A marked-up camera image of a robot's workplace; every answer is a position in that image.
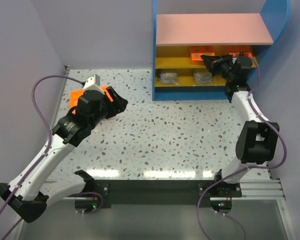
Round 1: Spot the orange Scrub Mommy box bottom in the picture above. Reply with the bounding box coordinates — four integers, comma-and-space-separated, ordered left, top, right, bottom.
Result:
188, 45, 215, 65

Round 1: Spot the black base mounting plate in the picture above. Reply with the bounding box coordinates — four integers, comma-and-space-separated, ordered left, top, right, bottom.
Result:
89, 179, 242, 209

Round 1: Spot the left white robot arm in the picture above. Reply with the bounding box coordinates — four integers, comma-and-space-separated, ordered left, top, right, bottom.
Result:
0, 86, 128, 223

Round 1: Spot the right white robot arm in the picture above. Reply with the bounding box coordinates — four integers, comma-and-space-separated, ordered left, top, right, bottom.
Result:
201, 53, 280, 196

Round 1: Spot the blue pink yellow shelf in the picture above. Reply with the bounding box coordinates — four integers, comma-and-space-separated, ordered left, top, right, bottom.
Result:
152, 0, 291, 101

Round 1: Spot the orange sponge box stack middle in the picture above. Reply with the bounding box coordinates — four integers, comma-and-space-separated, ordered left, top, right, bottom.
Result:
100, 86, 114, 102

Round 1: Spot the orange sponge box far left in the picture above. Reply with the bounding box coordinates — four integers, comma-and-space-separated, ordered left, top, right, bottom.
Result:
69, 89, 84, 114

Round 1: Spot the orange scrub mommy box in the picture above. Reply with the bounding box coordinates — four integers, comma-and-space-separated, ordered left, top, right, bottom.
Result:
224, 45, 253, 58
188, 45, 215, 65

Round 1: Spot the orange Scrub Mommy box top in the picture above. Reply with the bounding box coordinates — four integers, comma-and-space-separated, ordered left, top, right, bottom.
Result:
224, 45, 253, 58

